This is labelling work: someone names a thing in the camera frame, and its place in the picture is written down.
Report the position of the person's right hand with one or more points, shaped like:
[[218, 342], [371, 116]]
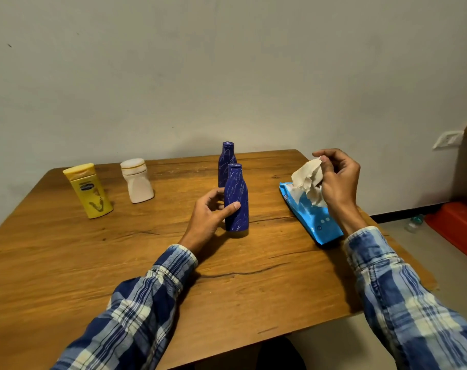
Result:
[[343, 188]]

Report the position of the person's left hand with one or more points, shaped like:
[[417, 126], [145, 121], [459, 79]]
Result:
[[204, 223]]

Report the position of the wooden table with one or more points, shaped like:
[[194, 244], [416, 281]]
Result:
[[83, 265]]

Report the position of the white wall socket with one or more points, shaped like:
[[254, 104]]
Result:
[[449, 139]]

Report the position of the person's left forearm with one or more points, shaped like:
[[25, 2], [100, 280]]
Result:
[[141, 304]]

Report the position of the clear green-capped floor bottle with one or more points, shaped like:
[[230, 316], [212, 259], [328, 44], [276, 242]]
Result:
[[413, 224]]

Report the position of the person's right forearm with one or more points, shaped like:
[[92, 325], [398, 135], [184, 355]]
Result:
[[403, 304]]

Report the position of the red plastic container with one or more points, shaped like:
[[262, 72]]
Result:
[[456, 227]]

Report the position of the yellow bottle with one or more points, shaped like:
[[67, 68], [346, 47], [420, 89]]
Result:
[[91, 196]]

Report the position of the white wet wipe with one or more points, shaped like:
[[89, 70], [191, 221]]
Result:
[[306, 177]]

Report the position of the dark blue bottle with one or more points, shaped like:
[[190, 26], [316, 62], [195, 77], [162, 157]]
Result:
[[239, 188], [225, 161]]

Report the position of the white bottle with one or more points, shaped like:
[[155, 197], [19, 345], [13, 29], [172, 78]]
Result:
[[139, 188]]

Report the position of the blue wet wipes pack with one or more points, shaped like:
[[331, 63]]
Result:
[[314, 223]]

